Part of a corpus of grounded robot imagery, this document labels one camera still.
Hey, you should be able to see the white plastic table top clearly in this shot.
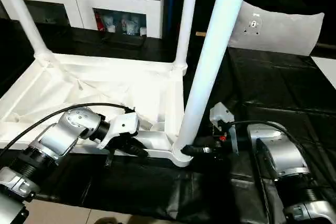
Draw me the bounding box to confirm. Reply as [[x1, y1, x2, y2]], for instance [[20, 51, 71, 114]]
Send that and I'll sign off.
[[0, 53, 195, 168]]

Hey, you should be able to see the white plastic table leg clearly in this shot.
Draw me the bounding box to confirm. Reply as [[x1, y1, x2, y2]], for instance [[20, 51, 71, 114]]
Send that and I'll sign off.
[[173, 0, 253, 156], [0, 0, 57, 65], [174, 0, 200, 74]]

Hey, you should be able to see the black work mat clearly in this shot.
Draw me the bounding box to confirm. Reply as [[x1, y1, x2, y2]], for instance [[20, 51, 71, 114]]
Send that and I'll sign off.
[[0, 19, 336, 222]]

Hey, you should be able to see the grey cushion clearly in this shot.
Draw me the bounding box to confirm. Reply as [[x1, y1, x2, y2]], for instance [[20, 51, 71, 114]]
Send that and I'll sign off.
[[228, 0, 325, 57]]

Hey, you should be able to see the white flat board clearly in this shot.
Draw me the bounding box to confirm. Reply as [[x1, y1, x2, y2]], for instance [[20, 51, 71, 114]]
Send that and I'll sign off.
[[311, 56, 336, 91]]

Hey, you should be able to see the black speaker box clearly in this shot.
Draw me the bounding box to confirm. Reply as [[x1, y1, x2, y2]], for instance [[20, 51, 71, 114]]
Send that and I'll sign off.
[[162, 0, 224, 47]]

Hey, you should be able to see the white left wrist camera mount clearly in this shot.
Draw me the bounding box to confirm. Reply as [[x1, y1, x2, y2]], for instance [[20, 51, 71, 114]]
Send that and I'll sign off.
[[97, 112, 140, 150]]

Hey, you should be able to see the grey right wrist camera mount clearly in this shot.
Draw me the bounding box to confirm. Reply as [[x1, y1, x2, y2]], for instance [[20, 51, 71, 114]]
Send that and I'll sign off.
[[209, 102, 239, 156]]

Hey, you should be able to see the black right camera cable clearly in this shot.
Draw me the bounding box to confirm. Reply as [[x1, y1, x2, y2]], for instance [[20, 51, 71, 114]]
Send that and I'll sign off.
[[220, 120, 318, 224]]

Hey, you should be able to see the black camera cable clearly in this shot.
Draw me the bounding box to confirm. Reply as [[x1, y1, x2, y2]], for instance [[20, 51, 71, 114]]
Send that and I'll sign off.
[[220, 120, 318, 224], [0, 102, 136, 156]]

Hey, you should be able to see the black left camera cable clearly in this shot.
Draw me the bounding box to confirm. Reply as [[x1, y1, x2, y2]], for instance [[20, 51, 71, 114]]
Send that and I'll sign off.
[[0, 102, 136, 156]]

